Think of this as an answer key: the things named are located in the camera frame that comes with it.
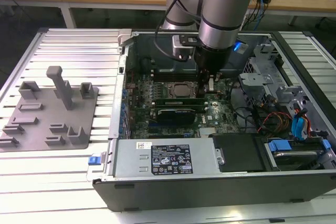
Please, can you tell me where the black RAM slot bank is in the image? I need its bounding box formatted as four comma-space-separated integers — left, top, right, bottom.
151, 98, 208, 110
151, 68, 200, 82

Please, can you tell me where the silver CPU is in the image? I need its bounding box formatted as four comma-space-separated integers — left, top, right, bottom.
174, 84, 194, 97

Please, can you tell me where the grey metal drive cage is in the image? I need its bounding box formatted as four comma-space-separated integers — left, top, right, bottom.
238, 41, 310, 109

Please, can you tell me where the green motherboard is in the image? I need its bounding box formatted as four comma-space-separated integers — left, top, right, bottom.
123, 71, 241, 140

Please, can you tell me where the black graphics card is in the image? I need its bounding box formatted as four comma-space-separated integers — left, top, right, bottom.
157, 108, 196, 124

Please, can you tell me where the small silver heatsink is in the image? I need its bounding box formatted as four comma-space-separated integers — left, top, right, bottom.
201, 127, 218, 137

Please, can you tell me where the hard disk in blue carrier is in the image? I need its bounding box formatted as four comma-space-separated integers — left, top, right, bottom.
264, 140, 331, 174

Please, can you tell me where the grey power supply unit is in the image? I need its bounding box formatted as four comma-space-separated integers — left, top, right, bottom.
111, 138, 220, 179

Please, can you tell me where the black PC case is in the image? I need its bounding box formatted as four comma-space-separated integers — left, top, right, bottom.
86, 30, 336, 213

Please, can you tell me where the blue case latch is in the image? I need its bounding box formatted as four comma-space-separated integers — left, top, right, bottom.
88, 155, 102, 167

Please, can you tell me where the grey parts rack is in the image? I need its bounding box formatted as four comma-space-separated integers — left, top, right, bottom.
0, 66, 100, 152

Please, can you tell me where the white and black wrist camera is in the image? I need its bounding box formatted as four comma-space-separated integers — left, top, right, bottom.
172, 34, 200, 61

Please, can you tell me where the small grey wrist camera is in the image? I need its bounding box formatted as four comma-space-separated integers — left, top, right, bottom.
233, 40, 248, 54

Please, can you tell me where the CPU socket metal frame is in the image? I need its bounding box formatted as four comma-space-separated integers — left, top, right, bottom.
167, 81, 201, 101

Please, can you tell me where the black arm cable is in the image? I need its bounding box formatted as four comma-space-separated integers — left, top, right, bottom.
154, 0, 204, 63

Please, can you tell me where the red yellow black wire bundle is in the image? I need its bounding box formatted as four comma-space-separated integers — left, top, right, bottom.
257, 111, 292, 133

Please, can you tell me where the blue flat data cable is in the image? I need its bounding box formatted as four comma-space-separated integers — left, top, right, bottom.
290, 108, 312, 142

